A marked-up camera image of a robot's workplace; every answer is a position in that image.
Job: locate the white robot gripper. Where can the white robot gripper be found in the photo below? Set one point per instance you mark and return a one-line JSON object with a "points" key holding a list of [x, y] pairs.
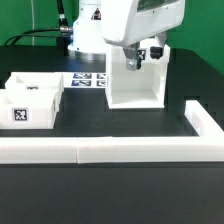
{"points": [[127, 22]]}

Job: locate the white drawer cabinet box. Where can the white drawer cabinet box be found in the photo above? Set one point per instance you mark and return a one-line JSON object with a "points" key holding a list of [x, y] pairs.
{"points": [[140, 89]]}

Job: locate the white front drawer tray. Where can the white front drawer tray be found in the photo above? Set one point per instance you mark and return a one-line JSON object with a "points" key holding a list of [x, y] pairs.
{"points": [[28, 109]]}

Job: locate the white drawer tray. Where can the white drawer tray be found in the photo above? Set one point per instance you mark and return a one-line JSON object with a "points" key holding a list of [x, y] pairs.
{"points": [[28, 109], [36, 81]]}

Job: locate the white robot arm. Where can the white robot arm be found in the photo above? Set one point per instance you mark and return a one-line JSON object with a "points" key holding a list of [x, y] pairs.
{"points": [[87, 41]]}

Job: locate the white rear drawer tray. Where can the white rear drawer tray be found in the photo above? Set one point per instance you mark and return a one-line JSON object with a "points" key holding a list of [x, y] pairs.
{"points": [[36, 81]]}

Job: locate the white marker sheet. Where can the white marker sheet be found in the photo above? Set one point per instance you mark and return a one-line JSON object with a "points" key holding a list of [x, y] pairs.
{"points": [[84, 79]]}

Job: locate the white L-shaped fence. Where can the white L-shaped fence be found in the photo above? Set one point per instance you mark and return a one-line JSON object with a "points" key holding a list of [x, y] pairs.
{"points": [[206, 146]]}

